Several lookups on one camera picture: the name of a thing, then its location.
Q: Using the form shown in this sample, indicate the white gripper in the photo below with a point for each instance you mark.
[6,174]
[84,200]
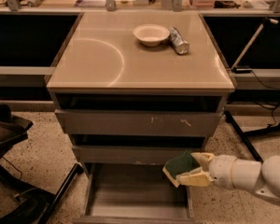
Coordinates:
[221,171]

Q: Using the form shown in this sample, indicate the green and yellow sponge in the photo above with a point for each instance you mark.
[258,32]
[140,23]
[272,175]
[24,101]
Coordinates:
[178,166]

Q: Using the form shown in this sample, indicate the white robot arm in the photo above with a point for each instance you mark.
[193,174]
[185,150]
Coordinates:
[261,179]

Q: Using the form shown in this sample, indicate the grey open bottom drawer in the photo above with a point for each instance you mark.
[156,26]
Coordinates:
[134,194]

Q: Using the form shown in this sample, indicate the grey drawer cabinet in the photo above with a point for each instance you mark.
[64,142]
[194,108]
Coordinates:
[104,57]

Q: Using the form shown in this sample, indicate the grey middle drawer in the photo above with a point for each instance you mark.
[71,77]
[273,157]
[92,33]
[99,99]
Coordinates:
[122,149]

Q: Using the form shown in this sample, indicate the grey top drawer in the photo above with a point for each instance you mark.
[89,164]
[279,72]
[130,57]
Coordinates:
[139,115]

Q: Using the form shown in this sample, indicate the black stand right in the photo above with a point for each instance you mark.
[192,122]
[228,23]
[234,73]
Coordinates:
[246,135]

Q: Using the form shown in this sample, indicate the white rod with black base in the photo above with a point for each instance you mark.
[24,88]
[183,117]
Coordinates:
[265,21]

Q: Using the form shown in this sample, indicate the silver metal can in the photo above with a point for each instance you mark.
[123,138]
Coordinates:
[180,45]

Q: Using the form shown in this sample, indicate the white bowl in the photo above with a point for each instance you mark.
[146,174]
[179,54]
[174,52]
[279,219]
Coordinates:
[151,35]

